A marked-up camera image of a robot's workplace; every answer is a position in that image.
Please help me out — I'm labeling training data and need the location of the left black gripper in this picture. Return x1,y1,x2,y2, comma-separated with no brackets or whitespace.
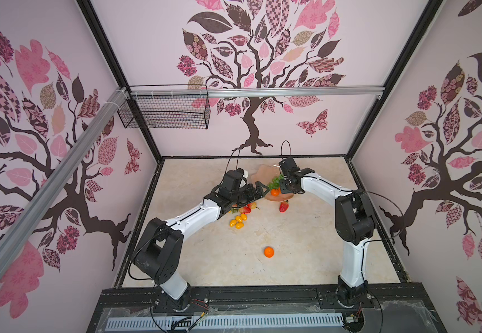
230,181,270,208

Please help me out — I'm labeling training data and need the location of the green grape bunch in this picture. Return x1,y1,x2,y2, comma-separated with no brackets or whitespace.
268,175,284,190

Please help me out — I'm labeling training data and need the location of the pink leaf-shaped bowl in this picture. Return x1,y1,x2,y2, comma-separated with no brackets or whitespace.
249,165,294,202

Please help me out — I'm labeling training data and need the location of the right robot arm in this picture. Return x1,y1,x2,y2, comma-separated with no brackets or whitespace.
280,159,375,307

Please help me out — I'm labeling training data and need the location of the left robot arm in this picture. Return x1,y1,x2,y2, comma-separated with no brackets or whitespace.
131,169,270,302

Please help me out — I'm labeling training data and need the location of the right cluster red strawberry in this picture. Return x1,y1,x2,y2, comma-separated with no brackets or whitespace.
248,202,259,210

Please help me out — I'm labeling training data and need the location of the lone red strawberry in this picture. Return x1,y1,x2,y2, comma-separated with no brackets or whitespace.
279,201,289,213

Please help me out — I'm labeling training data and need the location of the pale red strawberry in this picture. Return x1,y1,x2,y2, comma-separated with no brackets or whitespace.
239,206,252,215

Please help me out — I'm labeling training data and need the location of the lone orange front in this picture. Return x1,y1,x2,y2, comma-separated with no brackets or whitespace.
264,246,274,258

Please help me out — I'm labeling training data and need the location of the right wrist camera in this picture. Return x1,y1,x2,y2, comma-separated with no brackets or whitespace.
279,157,300,178

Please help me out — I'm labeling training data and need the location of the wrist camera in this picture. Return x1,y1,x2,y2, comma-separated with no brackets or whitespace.
235,168,249,183
279,157,300,178

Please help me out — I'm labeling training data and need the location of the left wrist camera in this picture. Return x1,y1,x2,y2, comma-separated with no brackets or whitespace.
235,168,249,183

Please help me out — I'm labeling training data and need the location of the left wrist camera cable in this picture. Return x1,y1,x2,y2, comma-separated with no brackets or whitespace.
223,147,242,173

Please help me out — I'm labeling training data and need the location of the black wire basket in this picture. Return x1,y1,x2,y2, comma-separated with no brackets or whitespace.
117,83,211,130

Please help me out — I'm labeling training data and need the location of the back aluminium rail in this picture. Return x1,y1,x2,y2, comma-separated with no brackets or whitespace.
131,85,385,98

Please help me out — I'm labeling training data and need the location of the aluminium rail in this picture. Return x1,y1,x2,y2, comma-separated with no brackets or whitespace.
0,87,128,279
131,85,385,98

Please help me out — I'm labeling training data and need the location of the white slotted cable duct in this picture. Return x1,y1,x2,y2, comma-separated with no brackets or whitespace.
102,313,344,332

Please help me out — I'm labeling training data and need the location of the black base frame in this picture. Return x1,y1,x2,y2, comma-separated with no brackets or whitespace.
88,283,445,332

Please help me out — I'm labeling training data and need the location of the left aluminium rail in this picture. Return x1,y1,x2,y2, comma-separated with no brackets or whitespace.
0,87,128,279

